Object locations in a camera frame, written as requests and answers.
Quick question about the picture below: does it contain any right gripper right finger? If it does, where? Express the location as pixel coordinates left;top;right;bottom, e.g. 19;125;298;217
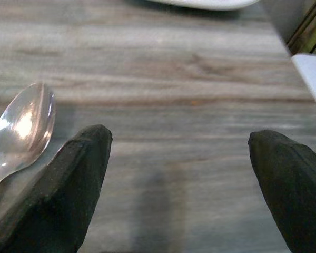
248;130;316;253

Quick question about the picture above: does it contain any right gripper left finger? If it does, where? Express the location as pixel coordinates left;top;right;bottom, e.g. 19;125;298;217
0;125;113;253

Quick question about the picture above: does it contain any silver metal spoon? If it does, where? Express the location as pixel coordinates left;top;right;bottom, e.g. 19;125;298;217
0;82;56;196

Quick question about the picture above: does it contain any white kitchen machine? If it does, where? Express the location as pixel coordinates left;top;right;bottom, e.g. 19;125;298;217
144;0;261;11

